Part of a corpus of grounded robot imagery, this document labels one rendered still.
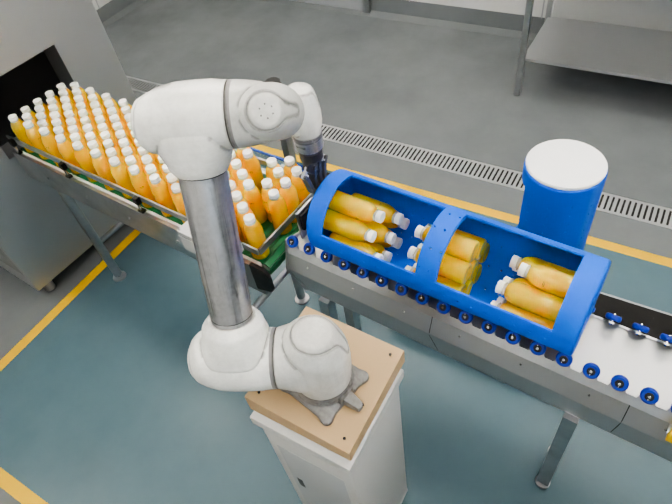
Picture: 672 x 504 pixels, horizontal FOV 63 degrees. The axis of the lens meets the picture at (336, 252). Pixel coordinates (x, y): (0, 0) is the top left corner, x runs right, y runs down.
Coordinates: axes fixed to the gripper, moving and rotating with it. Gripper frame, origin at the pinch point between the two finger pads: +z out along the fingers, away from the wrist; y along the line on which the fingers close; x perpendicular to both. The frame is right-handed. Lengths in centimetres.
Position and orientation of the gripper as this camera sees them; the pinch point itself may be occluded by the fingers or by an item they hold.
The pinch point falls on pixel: (319, 195)
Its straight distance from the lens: 186.2
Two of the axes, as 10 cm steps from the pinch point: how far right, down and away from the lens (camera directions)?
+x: 8.2, 3.5, -4.4
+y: -5.5, 6.7, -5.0
